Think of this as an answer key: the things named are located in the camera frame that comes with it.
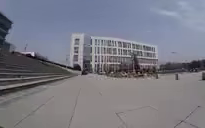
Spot white multi-storey building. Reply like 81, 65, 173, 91
69, 32, 160, 74

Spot row of parked scooters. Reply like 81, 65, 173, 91
99, 68, 158, 79

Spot tree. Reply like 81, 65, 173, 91
130, 53, 141, 74

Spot grey concrete slab pavement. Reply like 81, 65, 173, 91
0, 69, 205, 128

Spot low white building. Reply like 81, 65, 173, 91
19, 50, 36, 58

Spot grey stone steps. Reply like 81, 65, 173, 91
0, 46, 81, 98

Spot row of trees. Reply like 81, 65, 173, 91
159, 58, 205, 73

